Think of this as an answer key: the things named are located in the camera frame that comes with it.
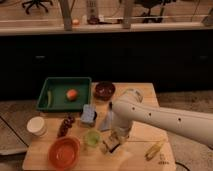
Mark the dark grape bunch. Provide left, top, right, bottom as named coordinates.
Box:
left=57, top=116, right=75, bottom=137

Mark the green plastic tray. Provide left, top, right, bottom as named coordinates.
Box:
left=37, top=77, right=91, bottom=112

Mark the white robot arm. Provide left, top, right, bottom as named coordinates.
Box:
left=106, top=89, right=213, bottom=150

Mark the grey blue cloth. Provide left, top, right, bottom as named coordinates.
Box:
left=98, top=110, right=113, bottom=132

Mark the orange red bowl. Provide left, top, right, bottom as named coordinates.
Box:
left=48, top=137, right=80, bottom=171

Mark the yellow corn cob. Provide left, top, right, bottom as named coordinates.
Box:
left=145, top=140, right=166, bottom=161

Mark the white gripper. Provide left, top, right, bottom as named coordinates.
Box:
left=101, top=132, right=128, bottom=154

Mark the small green cup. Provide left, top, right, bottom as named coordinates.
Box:
left=84, top=130, right=100, bottom=147

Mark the white cup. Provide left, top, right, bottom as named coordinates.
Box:
left=27, top=116, right=47, bottom=136

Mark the dark red bowl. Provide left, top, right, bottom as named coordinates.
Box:
left=94, top=81, right=116, bottom=101

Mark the blue sponge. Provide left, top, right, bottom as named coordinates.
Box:
left=80, top=104, right=97, bottom=126

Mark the black office chair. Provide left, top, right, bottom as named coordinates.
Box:
left=134, top=0, right=177, bottom=23

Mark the green bean pod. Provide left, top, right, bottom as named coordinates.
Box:
left=47, top=91, right=52, bottom=107

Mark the small orange ball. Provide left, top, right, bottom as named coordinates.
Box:
left=72, top=19, right=80, bottom=26

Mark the black chair base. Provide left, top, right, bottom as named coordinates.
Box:
left=21, top=0, right=53, bottom=15

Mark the orange red fruit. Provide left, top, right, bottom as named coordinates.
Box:
left=66, top=89, right=78, bottom=101

